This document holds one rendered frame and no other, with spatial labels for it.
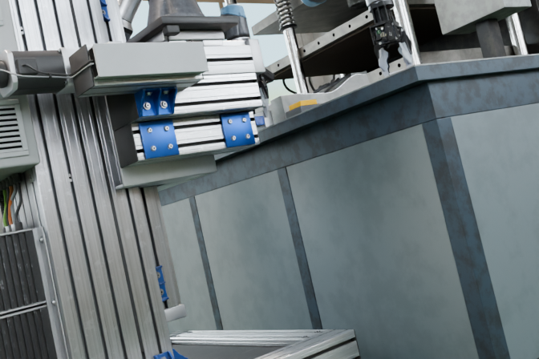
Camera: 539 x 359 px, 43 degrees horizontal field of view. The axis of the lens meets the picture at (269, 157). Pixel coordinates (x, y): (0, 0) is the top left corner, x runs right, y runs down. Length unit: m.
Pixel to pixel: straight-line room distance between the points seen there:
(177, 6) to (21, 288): 0.75
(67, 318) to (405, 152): 0.88
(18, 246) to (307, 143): 0.85
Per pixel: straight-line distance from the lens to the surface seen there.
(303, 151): 2.04
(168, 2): 1.74
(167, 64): 1.50
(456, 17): 2.76
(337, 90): 2.28
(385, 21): 1.94
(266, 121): 2.13
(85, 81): 1.47
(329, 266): 2.05
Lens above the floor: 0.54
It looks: 5 degrees up
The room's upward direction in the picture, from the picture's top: 13 degrees counter-clockwise
